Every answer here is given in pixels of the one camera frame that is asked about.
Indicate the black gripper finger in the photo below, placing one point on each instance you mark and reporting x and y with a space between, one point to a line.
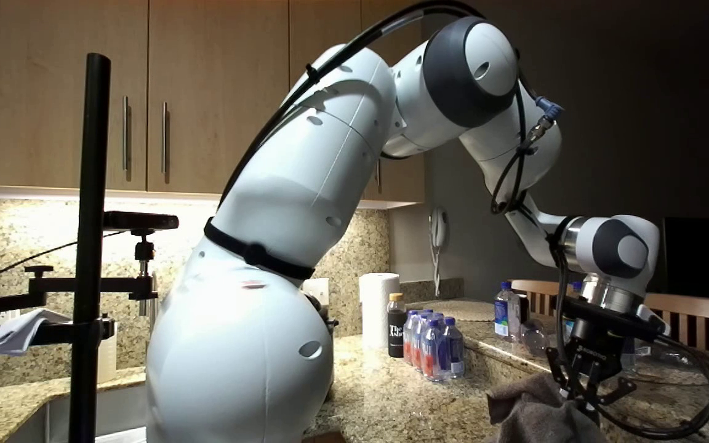
568 376
610 383

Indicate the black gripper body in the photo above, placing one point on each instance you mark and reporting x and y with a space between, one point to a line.
602 345

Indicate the grey towel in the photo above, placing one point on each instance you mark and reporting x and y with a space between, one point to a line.
534 414

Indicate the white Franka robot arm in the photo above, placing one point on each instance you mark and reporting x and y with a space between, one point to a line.
288 163

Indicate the white paper towel roll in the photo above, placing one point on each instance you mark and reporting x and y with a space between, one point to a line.
376 316

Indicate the light wooden chair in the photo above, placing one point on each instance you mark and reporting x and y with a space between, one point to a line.
534 285

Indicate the water bottle blue label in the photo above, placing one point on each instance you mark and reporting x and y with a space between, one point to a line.
502 316

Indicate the clear plastic bottles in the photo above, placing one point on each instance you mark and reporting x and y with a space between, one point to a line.
700 308

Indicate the dark bottle white label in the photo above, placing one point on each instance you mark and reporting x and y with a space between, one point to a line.
396 332

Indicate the kitchen sink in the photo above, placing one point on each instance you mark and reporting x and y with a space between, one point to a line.
115 409

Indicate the white crumpled paper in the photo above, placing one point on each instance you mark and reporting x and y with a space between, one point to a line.
23 332

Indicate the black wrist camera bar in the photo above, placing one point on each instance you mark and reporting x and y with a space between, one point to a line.
609 318

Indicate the white wall outlet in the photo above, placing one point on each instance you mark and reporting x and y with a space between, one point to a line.
317 287

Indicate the black stand-mounted camera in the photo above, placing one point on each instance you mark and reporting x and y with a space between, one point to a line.
136 221

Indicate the black camera stand pole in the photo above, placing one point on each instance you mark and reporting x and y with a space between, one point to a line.
89 205

